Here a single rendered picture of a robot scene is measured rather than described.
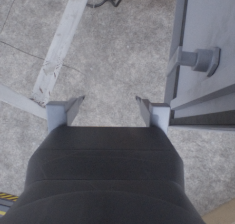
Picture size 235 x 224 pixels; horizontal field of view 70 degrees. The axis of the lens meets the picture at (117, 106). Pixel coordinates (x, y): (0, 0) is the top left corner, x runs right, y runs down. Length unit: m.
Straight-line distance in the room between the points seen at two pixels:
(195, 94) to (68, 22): 0.80
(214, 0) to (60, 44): 0.73
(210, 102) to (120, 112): 0.82
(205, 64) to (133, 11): 1.03
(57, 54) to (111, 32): 0.40
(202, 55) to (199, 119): 0.06
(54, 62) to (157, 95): 0.57
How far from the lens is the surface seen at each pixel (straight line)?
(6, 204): 0.87
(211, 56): 0.19
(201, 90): 0.17
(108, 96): 0.99
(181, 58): 0.18
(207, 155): 1.06
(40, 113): 0.88
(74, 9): 0.95
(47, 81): 0.85
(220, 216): 1.09
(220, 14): 0.21
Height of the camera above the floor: 0.97
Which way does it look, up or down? 82 degrees down
